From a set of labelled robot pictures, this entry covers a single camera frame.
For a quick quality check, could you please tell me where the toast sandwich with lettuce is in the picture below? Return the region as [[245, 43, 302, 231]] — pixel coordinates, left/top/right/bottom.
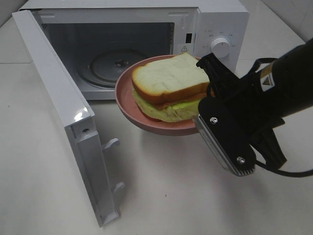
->
[[132, 53, 210, 122]]

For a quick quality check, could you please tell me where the glass microwave turntable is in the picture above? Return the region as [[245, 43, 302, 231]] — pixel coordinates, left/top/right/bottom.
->
[[77, 49, 147, 88]]

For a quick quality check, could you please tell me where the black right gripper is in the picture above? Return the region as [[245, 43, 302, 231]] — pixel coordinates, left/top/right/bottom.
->
[[194, 53, 287, 177]]

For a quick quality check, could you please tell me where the white microwave oven body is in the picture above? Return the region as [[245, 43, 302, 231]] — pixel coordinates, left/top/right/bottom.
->
[[17, 0, 249, 100]]

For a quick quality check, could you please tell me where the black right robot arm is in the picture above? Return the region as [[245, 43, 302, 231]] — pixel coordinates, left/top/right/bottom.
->
[[195, 41, 313, 178]]

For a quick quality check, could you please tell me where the pink round plate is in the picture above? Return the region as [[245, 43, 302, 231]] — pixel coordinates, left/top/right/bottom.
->
[[115, 55, 197, 136]]

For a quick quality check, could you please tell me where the white warning label sticker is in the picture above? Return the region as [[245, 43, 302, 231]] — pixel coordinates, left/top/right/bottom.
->
[[179, 44, 188, 53]]

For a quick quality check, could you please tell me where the white microwave door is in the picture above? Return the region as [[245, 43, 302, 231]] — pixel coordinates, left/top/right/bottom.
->
[[12, 10, 125, 227]]

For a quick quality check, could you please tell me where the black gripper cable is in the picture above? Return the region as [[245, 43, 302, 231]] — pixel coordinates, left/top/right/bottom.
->
[[205, 57, 313, 177]]

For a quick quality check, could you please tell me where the upper white power knob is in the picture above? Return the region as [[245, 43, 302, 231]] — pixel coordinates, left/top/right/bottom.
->
[[210, 35, 230, 58]]

